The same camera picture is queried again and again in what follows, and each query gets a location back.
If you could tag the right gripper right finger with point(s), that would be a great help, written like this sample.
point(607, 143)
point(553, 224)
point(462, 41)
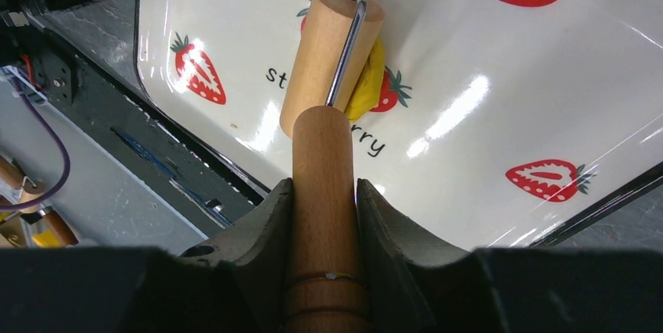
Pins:
point(420, 283)

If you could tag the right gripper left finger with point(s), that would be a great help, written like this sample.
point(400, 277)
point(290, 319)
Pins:
point(232, 282)

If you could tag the wooden roller with handle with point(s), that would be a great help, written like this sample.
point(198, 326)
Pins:
point(325, 286)

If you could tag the yellow dough lump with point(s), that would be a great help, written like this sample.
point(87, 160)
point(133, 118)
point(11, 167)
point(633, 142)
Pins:
point(366, 93)

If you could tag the white strawberry tray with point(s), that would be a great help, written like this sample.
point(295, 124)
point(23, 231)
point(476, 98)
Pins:
point(501, 122)

